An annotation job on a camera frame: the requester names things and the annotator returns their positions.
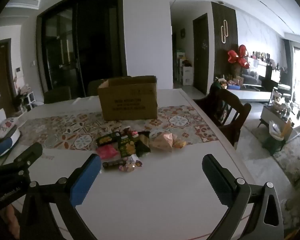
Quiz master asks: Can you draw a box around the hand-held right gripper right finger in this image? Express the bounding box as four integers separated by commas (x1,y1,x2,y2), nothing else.
202,154,285,240

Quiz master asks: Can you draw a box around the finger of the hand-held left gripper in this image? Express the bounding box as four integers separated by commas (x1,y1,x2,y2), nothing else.
0,142,44,173
0,139,17,157

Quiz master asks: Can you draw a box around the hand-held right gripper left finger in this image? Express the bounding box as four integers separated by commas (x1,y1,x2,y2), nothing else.
21,154,102,240

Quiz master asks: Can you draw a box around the green snack packet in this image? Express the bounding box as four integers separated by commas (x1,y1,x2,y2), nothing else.
118,134,138,157
96,132,120,146

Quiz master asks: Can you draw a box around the black snack packet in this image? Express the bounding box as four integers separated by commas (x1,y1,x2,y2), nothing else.
136,131,151,153

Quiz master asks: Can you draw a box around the brown cardboard box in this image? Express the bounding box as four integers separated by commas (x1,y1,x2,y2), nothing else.
97,75,158,121

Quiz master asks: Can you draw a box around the floral patterned bowl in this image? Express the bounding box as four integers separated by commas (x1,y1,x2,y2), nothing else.
0,117,21,140

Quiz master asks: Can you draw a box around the dark snack bar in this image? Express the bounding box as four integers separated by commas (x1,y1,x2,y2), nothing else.
102,160,127,170

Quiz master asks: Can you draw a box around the pink snack packet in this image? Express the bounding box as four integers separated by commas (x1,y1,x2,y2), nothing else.
96,145,120,160

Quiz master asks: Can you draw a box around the clear bag of candies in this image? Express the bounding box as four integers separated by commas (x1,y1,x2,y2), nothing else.
119,156,143,172

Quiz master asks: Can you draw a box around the floral patterned table runner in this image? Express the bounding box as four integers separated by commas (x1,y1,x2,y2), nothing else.
18,105,219,151

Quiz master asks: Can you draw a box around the white cube shelf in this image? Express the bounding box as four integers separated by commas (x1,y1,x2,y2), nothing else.
18,92,37,112

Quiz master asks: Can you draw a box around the green stool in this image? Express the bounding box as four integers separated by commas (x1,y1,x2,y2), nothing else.
262,135,286,155

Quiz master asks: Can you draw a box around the brown wooden chair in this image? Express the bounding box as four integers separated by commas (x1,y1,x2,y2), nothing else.
193,85,252,147

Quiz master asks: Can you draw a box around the pale pink snack bag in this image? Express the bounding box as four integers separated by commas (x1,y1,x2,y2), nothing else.
149,129,176,153

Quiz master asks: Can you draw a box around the brown entrance door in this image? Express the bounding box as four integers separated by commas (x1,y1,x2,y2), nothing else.
0,39,17,119

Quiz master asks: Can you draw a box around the white coffee table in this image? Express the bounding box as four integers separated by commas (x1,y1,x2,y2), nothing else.
258,104,300,143

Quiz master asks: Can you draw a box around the white low cabinet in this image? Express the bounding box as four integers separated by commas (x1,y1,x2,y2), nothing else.
226,88,274,103

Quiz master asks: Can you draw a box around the dark green cloth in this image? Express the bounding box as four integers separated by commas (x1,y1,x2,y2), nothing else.
209,81,224,98

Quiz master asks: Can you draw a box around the pile of gift bags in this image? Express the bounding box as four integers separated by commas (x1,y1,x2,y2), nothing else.
214,74,244,90

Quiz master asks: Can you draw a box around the dark glass sliding door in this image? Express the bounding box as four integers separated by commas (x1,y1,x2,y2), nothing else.
36,0,128,92

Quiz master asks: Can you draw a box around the stack of white boxes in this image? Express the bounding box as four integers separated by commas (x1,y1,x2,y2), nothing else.
176,51,194,86

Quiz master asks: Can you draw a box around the red foil balloon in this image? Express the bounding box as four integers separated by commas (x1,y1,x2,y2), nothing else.
227,44,250,68

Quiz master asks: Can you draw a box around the dark hallway door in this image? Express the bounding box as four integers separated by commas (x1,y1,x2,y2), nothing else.
193,13,210,95

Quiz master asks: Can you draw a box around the row of figurines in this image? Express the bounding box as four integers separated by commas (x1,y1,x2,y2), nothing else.
248,50,277,63

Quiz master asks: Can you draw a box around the ceiling air vent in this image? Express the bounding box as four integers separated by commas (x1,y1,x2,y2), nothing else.
6,0,41,8

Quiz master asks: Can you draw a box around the gold wall decoration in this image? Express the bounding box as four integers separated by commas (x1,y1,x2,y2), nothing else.
221,19,229,44

